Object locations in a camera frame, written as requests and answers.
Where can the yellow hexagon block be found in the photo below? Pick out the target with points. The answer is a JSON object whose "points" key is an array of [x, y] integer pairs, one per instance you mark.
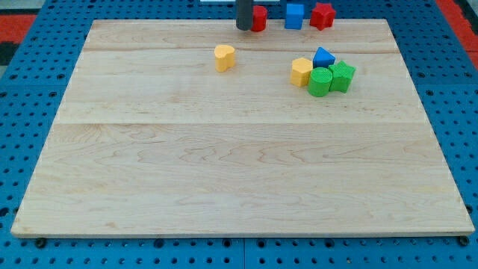
{"points": [[300, 71]]}

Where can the blue triangle block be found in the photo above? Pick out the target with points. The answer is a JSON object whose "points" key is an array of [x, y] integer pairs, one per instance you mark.
{"points": [[323, 58]]}

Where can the yellow heart block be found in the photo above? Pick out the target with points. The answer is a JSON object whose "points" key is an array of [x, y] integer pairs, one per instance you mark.
{"points": [[224, 57]]}

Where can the red star block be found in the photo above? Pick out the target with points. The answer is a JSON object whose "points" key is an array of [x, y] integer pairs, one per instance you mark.
{"points": [[322, 16]]}

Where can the blue cube block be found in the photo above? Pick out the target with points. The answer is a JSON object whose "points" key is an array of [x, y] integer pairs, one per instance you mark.
{"points": [[294, 16]]}

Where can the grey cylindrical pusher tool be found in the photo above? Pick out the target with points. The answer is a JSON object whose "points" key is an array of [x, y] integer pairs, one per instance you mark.
{"points": [[244, 14]]}

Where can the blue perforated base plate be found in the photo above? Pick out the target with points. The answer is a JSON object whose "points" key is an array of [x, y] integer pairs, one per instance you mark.
{"points": [[36, 77]]}

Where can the green star block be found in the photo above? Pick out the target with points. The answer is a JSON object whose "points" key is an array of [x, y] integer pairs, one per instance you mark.
{"points": [[342, 76]]}

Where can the light wooden board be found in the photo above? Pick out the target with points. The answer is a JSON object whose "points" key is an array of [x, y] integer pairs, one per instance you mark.
{"points": [[150, 141]]}

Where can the green cylinder block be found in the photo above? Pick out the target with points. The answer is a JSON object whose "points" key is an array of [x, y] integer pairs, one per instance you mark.
{"points": [[319, 82]]}

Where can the red cylinder block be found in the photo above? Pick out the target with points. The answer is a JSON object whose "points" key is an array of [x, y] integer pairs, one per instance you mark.
{"points": [[259, 18]]}

